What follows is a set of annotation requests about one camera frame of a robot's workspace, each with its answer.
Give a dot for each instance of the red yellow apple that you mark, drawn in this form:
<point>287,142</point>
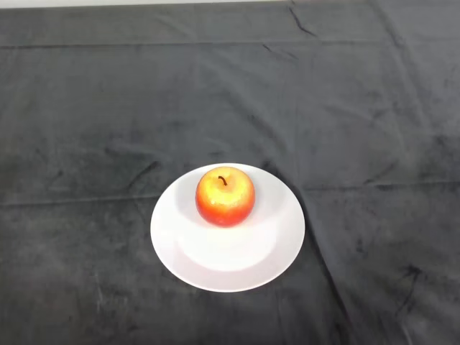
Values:
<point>225,201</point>

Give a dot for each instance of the white round plate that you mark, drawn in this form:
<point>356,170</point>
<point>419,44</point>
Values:
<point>230,251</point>

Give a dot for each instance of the black cloth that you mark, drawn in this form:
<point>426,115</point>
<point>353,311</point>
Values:
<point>323,108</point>

